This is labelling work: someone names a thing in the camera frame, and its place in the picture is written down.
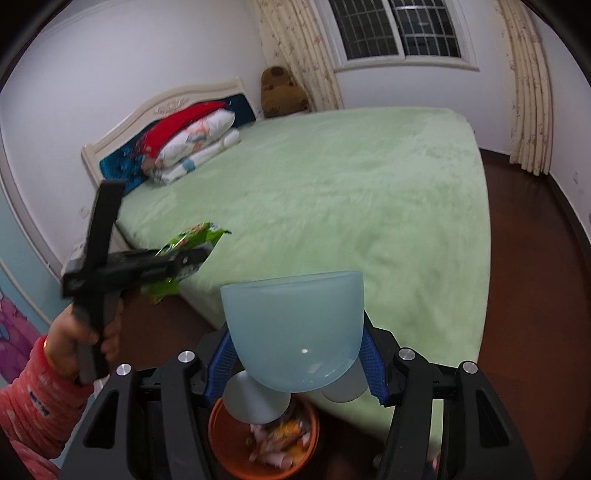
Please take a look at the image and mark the bed with green blanket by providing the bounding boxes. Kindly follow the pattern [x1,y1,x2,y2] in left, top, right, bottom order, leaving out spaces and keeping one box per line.
[113,107,491,444]

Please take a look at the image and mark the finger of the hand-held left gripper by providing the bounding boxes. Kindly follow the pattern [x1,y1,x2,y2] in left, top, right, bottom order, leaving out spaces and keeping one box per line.
[173,247,215,278]

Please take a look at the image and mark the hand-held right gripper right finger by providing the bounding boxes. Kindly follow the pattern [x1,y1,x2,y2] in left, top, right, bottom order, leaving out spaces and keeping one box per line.
[360,310,539,480]

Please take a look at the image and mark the brown plush toy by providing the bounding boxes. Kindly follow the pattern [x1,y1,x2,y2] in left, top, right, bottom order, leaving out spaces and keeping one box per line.
[261,67,309,118]

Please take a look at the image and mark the pink cartoon wall poster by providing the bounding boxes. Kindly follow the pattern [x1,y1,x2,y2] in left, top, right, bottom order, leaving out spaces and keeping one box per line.
[0,286,35,384]

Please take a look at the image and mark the green snack bag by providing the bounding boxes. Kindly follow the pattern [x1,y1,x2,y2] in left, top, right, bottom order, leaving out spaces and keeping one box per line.
[143,222,232,305]

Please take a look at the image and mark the cream floral curtain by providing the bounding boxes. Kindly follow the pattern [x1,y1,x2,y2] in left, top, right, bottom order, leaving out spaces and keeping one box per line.
[496,0,553,175]
[252,0,345,112]

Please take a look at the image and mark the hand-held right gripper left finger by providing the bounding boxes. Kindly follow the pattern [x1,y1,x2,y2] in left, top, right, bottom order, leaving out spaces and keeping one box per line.
[58,330,241,480]

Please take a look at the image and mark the red folded blanket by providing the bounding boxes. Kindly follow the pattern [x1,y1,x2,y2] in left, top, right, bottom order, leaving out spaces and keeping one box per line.
[139,102,227,162]

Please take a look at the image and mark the person's left hand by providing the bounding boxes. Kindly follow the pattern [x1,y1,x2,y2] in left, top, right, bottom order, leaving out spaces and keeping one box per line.
[46,302,123,379]

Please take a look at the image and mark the barred window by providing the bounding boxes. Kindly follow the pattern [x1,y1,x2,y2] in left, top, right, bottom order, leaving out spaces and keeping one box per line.
[325,0,481,72]

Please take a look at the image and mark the person's left forearm pink sleeve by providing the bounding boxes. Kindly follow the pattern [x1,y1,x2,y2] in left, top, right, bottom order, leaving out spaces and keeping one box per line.
[0,335,95,480]

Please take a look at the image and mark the cream headboard with blue panel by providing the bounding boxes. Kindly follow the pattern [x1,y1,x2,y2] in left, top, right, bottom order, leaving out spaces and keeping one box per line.
[81,78,257,195]

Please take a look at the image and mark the white plastic cup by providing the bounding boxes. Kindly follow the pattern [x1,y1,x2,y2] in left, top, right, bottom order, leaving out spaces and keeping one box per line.
[321,362,369,403]

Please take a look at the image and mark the white printed folded quilt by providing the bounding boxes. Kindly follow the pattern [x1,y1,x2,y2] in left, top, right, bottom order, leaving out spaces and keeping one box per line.
[148,111,242,185]

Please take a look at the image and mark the translucent light blue bowl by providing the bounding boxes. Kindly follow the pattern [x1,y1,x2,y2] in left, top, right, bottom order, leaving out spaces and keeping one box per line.
[220,270,365,393]

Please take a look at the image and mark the orange trash bin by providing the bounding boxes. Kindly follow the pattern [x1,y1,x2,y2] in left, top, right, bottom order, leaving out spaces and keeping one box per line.
[208,397,320,480]

